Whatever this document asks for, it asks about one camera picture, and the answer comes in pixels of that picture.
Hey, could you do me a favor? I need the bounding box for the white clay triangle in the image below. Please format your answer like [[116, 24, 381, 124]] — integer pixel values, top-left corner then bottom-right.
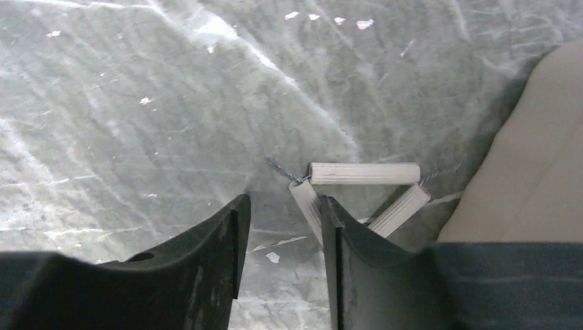
[[266, 157, 462, 249]]

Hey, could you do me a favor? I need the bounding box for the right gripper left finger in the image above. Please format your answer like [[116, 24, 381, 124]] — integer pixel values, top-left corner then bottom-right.
[[1, 195, 251, 329]]

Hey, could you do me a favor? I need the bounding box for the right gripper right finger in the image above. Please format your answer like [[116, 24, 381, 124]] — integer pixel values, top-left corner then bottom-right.
[[320, 196, 582, 329]]

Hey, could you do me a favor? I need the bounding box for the beige plastic bin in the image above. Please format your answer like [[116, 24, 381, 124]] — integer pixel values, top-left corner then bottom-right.
[[438, 41, 582, 242]]

